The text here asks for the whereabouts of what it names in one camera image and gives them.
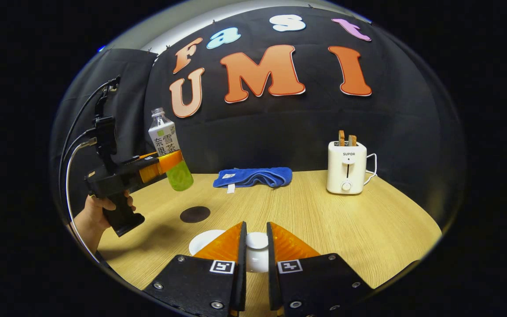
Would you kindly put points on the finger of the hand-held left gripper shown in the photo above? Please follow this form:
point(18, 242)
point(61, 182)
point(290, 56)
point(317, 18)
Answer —
point(152, 171)
point(148, 156)

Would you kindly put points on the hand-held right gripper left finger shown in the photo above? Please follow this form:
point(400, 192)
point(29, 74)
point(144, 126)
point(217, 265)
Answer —
point(241, 273)

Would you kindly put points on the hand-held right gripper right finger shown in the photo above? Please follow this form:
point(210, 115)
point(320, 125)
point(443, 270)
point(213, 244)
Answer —
point(272, 277)

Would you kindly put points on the clear water bottle white label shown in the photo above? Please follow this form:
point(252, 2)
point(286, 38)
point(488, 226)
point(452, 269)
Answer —
point(163, 136)

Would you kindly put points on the white teacup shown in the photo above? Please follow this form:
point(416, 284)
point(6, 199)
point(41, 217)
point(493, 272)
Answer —
point(205, 241)

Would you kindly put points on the dark round coaster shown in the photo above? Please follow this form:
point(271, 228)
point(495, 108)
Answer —
point(195, 214)

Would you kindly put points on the blue towel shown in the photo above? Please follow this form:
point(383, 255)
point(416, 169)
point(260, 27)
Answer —
point(253, 177)

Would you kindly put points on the white toaster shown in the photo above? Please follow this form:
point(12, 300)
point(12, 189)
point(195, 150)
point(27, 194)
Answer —
point(346, 171)

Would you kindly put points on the black backdrop cloth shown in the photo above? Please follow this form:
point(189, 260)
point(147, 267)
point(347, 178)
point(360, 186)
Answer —
point(280, 127)

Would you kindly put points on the brown toast slice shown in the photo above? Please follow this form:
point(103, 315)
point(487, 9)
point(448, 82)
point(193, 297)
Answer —
point(352, 141)
point(341, 138)

